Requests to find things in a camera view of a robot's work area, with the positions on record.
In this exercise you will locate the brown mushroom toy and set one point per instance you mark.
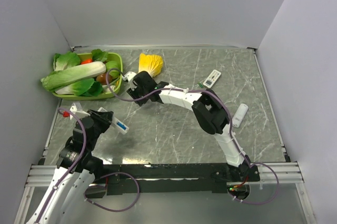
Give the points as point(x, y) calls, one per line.
point(102, 79)

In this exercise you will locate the green leaf toy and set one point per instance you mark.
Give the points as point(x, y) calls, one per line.
point(64, 61)

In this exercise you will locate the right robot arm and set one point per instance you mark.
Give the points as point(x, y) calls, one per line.
point(208, 109)

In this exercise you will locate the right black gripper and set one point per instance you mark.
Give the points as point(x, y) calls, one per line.
point(133, 93)

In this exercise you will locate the long napa cabbage toy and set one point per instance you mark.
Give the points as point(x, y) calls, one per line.
point(58, 79)

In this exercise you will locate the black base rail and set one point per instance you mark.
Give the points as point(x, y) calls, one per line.
point(183, 177)

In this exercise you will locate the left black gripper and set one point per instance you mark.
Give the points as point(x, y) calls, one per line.
point(104, 118)

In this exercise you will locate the white remote with screen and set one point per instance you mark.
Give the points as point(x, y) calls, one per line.
point(212, 78)

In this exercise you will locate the round green lettuce toy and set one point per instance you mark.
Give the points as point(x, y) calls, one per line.
point(113, 67)

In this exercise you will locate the grey white remote control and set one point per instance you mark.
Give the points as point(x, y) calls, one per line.
point(115, 120)

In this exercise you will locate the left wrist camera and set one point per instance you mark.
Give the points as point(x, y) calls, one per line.
point(76, 109)

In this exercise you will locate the red tomato toy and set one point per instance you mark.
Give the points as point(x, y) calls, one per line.
point(86, 61)

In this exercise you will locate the plain white remote control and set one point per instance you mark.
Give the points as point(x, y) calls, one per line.
point(239, 115)

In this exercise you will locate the aluminium frame rail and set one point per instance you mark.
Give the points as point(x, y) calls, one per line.
point(287, 172)

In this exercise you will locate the blue AAA battery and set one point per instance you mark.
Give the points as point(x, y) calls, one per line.
point(121, 125)

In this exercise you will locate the yellow cabbage toy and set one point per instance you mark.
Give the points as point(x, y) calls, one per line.
point(151, 63)

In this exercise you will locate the bok choy toy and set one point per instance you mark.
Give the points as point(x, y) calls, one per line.
point(86, 87)

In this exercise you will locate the green plastic basket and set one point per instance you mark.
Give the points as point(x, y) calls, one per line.
point(106, 93)

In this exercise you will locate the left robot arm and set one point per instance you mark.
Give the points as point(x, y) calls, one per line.
point(75, 170)

